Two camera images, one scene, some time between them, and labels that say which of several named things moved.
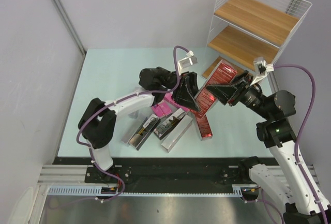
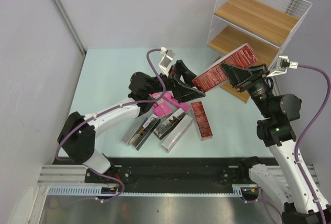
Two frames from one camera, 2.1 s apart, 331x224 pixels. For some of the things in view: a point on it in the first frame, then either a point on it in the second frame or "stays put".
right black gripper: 231,94 → 236,75
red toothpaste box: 224,74 → 244,57
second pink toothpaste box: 168,98 stays put
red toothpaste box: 204,129 stays put
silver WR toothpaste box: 169,124 stays put
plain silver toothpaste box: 177,133 stays put
